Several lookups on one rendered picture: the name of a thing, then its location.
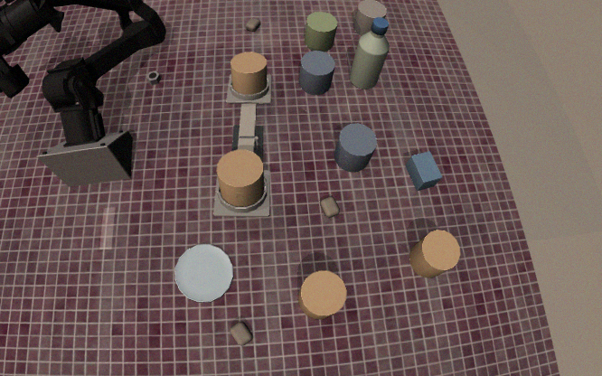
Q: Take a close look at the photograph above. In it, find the dark grey cylinder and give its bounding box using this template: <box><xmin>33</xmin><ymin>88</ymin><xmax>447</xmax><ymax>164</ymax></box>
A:
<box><xmin>353</xmin><ymin>0</ymin><xmax>387</xmax><ymax>36</ymax></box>
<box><xmin>299</xmin><ymin>51</ymin><xmax>335</xmax><ymax>95</ymax></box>
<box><xmin>334</xmin><ymin>123</ymin><xmax>378</xmax><ymax>172</ymax></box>

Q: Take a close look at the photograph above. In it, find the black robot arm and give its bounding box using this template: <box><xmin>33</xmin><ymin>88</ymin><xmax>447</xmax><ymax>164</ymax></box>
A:
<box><xmin>0</xmin><ymin>0</ymin><xmax>166</xmax><ymax>147</ymax></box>

